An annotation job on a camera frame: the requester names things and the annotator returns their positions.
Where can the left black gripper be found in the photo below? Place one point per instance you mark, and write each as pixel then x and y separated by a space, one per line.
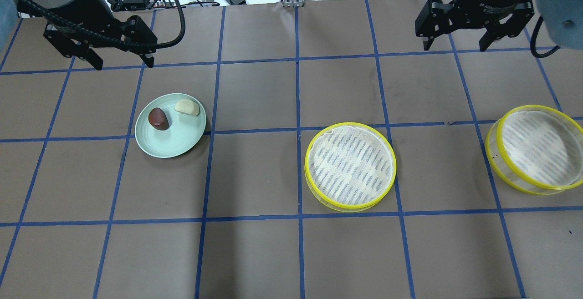
pixel 92 17

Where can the dark red bun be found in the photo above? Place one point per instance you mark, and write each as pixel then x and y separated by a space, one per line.
pixel 157 118

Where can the yellow steamer basket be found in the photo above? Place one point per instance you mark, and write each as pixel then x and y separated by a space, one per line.
pixel 537 150
pixel 349 167

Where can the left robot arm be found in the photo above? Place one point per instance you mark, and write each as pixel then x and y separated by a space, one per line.
pixel 78 10

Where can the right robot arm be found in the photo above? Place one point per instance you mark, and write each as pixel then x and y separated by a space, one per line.
pixel 559 24

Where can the light green plate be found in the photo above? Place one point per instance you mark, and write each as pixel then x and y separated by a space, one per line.
pixel 184 130

